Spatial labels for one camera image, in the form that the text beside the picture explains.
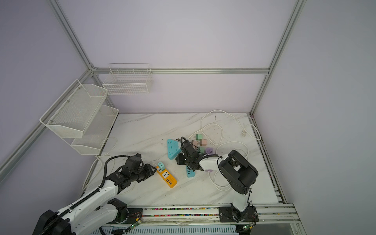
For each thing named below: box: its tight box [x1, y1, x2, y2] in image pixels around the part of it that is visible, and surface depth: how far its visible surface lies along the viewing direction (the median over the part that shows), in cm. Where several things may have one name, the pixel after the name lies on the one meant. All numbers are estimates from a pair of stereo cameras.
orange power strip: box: [155, 165, 178, 189], surface depth 86 cm
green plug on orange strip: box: [157, 161, 166, 171], surface depth 86 cm
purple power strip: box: [205, 147, 214, 155], surface depth 97 cm
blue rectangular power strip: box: [186, 165, 196, 178], surface depth 88 cm
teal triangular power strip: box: [166, 139, 182, 161], surface depth 97 cm
